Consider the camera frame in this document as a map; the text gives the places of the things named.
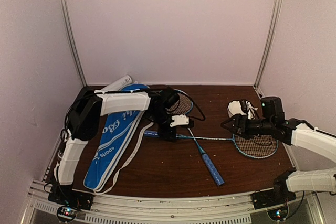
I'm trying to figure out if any left aluminium frame post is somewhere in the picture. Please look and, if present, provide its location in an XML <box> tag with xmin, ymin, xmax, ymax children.
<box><xmin>60</xmin><ymin>0</ymin><xmax>87</xmax><ymax>87</ymax></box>

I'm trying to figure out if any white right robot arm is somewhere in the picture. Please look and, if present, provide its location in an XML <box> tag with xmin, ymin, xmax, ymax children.
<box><xmin>221</xmin><ymin>96</ymin><xmax>335</xmax><ymax>204</ymax></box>

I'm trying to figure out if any aluminium front rail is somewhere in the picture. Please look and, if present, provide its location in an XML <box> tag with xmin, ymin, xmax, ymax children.
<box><xmin>19</xmin><ymin>180</ymin><xmax>326</xmax><ymax>223</ymax></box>

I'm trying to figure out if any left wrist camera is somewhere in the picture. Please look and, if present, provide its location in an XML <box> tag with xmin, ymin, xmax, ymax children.
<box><xmin>159</xmin><ymin>87</ymin><xmax>180</xmax><ymax>109</ymax></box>

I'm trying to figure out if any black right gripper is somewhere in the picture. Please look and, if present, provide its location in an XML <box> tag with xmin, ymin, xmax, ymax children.
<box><xmin>221</xmin><ymin>114</ymin><xmax>274</xmax><ymax>140</ymax></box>

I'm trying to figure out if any white shuttlecock tube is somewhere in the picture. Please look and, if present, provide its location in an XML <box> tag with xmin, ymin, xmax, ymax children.
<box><xmin>101</xmin><ymin>75</ymin><xmax>133</xmax><ymax>91</ymax></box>

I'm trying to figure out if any blue racket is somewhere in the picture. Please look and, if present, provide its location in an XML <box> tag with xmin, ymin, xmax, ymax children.
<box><xmin>167</xmin><ymin>89</ymin><xmax>225</xmax><ymax>187</ymax></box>
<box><xmin>143</xmin><ymin>126</ymin><xmax>279</xmax><ymax>158</ymax></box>

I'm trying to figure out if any blue racket bag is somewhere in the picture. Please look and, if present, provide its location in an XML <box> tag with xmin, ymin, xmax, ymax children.
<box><xmin>83</xmin><ymin>83</ymin><xmax>161</xmax><ymax>196</ymax></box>

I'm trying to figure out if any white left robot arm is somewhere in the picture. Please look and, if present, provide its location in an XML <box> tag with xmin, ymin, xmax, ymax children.
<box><xmin>54</xmin><ymin>88</ymin><xmax>180</xmax><ymax>205</ymax></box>

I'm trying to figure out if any white scalloped bowl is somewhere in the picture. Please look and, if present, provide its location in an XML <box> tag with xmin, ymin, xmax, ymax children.
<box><xmin>227</xmin><ymin>100</ymin><xmax>245</xmax><ymax>118</ymax></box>

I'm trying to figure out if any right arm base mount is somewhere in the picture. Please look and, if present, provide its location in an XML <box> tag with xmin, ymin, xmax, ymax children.
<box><xmin>251</xmin><ymin>189</ymin><xmax>297</xmax><ymax>222</ymax></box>

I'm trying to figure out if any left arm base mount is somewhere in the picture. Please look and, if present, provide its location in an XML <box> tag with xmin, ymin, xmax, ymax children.
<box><xmin>48</xmin><ymin>191</ymin><xmax>93</xmax><ymax>223</ymax></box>

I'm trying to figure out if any aluminium frame post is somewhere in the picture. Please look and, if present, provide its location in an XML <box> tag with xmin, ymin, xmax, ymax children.
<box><xmin>60</xmin><ymin>0</ymin><xmax>87</xmax><ymax>87</ymax></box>
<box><xmin>254</xmin><ymin>0</ymin><xmax>283</xmax><ymax>90</ymax></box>

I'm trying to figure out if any right aluminium frame post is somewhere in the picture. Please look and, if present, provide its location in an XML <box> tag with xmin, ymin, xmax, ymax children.
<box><xmin>254</xmin><ymin>0</ymin><xmax>283</xmax><ymax>90</ymax></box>

